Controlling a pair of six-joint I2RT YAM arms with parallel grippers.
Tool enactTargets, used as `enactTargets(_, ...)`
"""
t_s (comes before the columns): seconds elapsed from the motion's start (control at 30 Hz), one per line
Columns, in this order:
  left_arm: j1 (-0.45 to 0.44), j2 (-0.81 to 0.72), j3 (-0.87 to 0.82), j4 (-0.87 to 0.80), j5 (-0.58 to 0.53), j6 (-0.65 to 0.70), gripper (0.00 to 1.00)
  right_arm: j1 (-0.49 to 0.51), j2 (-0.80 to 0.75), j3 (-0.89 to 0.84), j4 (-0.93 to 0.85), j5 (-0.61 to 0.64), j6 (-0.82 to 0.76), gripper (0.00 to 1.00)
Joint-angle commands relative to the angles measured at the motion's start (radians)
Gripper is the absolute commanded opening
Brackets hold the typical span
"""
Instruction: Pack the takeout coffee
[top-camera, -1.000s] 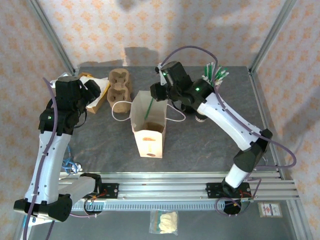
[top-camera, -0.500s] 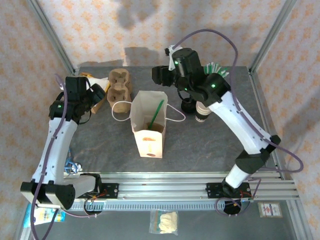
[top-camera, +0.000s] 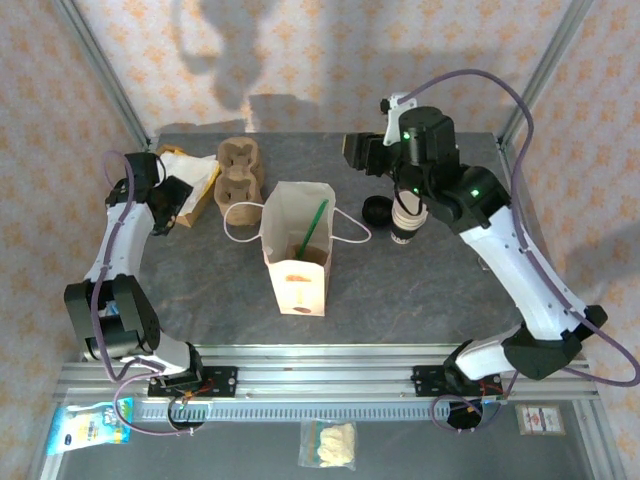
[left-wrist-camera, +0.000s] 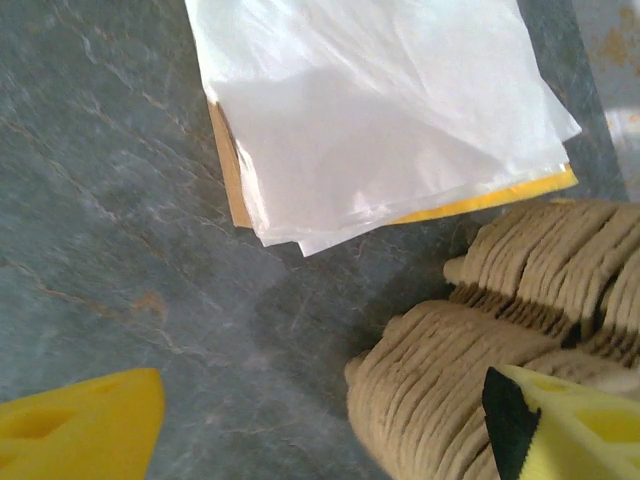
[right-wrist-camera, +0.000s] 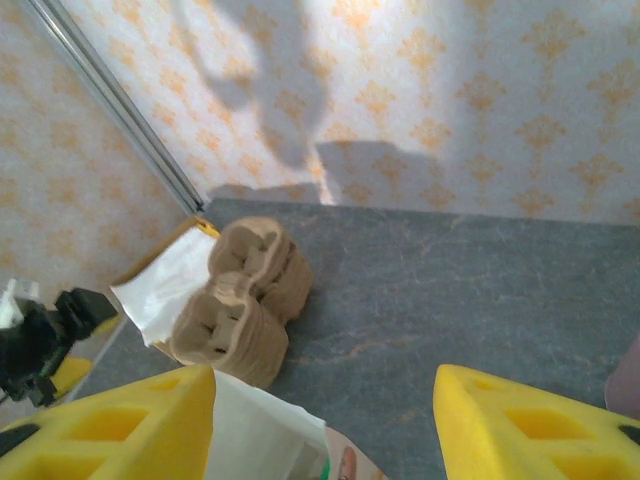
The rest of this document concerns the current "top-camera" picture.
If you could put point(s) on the small red white sachet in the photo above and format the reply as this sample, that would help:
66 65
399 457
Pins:
540 419

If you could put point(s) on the green drinking straw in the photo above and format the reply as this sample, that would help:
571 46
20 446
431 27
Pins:
314 227

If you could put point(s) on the aluminium frame post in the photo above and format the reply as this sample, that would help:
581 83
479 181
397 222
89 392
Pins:
109 80
544 75

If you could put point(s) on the white paper napkins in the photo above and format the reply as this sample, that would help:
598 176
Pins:
200 167

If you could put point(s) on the white donut print paper bag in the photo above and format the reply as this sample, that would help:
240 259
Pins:
300 290

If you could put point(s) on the brown cardboard napkin box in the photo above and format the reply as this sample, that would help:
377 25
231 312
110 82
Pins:
202 202

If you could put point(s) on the stacked paper cups black sleeve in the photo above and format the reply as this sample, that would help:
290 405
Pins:
407 225

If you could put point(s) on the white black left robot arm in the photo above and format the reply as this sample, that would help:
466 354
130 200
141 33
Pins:
120 240

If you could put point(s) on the brown pulp cup carrier stack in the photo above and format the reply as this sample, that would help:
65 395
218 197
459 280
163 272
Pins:
240 165

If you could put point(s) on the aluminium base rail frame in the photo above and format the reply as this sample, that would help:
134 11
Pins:
325 380

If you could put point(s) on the black cup lid stack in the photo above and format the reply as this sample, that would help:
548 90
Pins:
376 212

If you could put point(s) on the aluminium table side rail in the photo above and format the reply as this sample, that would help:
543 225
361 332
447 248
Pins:
510 150

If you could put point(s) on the clear zip bag yellow contents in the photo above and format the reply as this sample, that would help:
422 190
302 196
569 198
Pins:
330 442

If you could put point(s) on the blue white snack packet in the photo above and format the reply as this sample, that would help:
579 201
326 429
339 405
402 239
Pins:
95 427

